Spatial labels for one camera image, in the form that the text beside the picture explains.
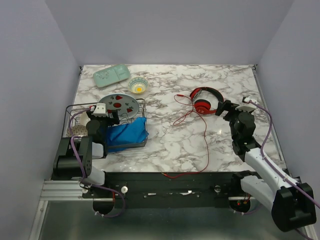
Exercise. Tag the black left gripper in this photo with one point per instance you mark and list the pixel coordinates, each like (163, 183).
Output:
(115, 120)

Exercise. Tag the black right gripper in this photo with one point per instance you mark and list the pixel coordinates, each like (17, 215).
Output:
(227, 108)

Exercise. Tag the red black headphones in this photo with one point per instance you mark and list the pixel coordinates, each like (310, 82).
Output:
(203, 106)

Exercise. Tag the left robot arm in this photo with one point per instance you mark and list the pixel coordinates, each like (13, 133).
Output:
(73, 159)

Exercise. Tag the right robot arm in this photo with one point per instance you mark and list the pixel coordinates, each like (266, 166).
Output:
(290, 202)

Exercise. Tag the blue cloth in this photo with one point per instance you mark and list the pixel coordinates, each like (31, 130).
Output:
(126, 134)

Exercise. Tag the strawberry pattern plate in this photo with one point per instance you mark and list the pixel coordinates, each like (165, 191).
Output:
(124, 104)

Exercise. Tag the white ceramic bowl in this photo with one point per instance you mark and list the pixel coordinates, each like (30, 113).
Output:
(84, 119)

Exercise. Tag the brown patterned bowl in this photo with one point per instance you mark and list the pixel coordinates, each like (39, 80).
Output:
(77, 130)

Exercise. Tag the yellow blue patterned bowl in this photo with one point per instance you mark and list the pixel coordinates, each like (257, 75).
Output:
(138, 85)

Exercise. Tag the green divided tray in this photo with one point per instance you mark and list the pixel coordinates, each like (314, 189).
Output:
(111, 75)

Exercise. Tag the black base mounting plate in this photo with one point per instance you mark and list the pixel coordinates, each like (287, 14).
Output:
(137, 190)

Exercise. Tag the grey wire dish rack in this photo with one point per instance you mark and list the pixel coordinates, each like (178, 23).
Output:
(72, 109)

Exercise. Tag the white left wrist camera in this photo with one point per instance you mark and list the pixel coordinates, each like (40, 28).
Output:
(100, 110)

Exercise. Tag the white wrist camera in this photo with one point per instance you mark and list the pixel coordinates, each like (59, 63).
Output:
(100, 110)
(248, 104)

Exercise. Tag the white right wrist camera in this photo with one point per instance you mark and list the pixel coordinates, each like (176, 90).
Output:
(248, 104)

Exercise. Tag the aluminium extrusion rail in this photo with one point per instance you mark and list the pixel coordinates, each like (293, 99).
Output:
(61, 190)

